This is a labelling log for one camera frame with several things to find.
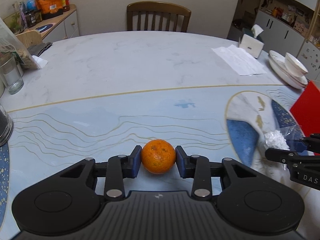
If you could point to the green white tissue box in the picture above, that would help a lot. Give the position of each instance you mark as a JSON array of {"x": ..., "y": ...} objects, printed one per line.
[{"x": 251, "y": 41}]

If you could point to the brown wooden chair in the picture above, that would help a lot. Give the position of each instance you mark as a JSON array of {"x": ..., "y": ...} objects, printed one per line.
[{"x": 157, "y": 16}]

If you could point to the white grey wall cabinet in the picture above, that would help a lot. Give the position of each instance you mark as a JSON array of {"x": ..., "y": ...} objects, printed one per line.
[{"x": 292, "y": 26}]

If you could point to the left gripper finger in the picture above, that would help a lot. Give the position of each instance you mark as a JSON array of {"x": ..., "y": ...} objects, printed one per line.
[
  {"x": 277, "y": 155},
  {"x": 296, "y": 145}
]

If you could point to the orange tangerine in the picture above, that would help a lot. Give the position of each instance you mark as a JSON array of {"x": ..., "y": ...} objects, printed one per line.
[{"x": 158, "y": 156}]

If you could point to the clear drinking glass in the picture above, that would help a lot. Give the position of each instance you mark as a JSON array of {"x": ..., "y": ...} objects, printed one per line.
[{"x": 10, "y": 74}]

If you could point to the clear bag of snacks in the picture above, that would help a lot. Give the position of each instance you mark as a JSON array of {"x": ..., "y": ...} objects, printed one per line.
[{"x": 10, "y": 43}]

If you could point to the white porcelain bowl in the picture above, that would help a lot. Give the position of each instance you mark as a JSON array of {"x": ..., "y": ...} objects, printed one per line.
[{"x": 294, "y": 66}]

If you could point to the dark grey cloth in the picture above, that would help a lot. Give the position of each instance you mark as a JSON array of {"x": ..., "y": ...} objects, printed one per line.
[{"x": 37, "y": 50}]

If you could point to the red lidded sauce jar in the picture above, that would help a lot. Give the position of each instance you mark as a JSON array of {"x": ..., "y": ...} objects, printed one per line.
[{"x": 65, "y": 5}]

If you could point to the white paper napkin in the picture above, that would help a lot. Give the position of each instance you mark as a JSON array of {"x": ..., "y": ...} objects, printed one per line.
[{"x": 240, "y": 61}]

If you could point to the white plastic bag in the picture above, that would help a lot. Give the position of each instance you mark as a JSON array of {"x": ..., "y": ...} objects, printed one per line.
[{"x": 277, "y": 138}]

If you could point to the dark glass jar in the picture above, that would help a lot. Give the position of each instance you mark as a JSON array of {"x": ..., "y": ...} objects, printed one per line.
[{"x": 6, "y": 126}]

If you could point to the white side cabinet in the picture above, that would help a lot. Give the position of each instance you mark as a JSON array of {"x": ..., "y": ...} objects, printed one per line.
[{"x": 59, "y": 28}]

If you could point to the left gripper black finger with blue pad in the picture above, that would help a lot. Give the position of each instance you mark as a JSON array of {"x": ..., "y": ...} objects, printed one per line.
[
  {"x": 120, "y": 167},
  {"x": 198, "y": 168}
]

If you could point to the red white cardboard box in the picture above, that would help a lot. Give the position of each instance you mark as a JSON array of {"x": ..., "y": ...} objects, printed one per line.
[{"x": 306, "y": 110}]

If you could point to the stacked white plates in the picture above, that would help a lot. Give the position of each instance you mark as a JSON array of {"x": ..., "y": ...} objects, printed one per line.
[{"x": 277, "y": 63}]

